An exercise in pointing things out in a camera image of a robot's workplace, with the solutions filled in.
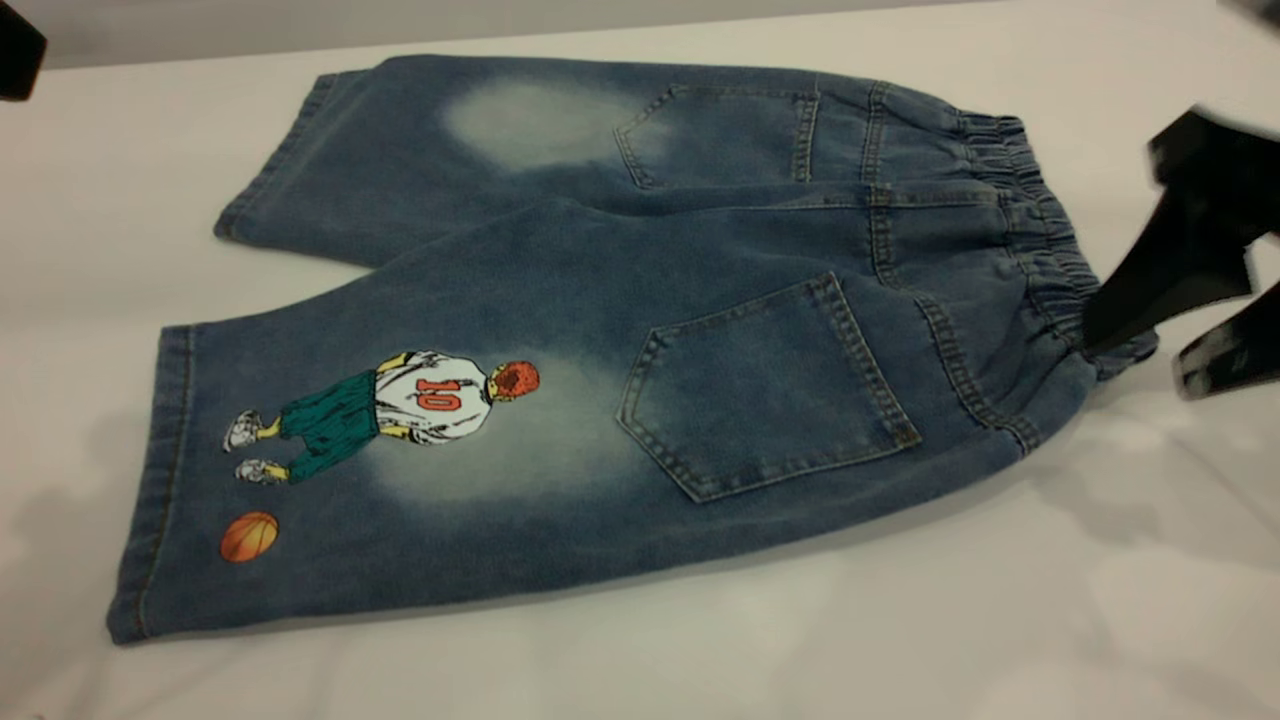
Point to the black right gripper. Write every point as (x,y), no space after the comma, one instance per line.
(1225,180)

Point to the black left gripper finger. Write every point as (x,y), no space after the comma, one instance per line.
(18,50)

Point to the blue denim shorts basketball print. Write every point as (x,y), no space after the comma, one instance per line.
(600,300)

